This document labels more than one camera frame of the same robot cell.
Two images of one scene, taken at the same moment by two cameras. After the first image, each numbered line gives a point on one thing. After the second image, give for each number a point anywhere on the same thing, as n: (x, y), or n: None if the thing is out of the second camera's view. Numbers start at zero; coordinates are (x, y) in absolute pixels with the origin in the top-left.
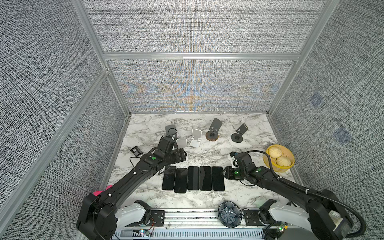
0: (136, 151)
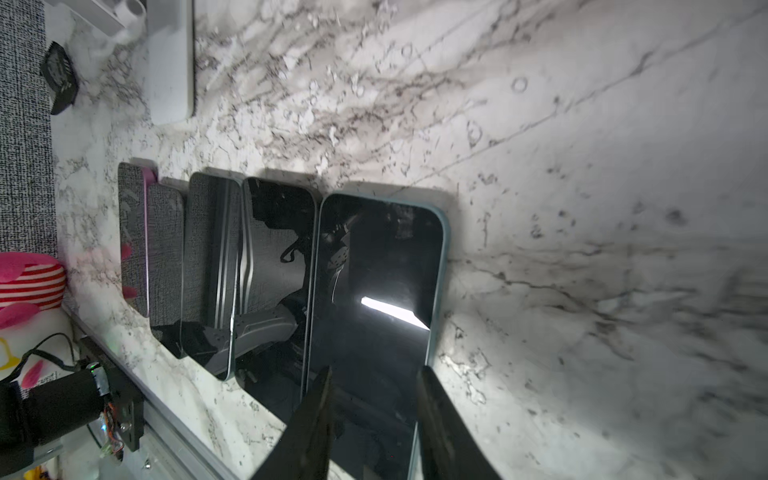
0: (60, 78)
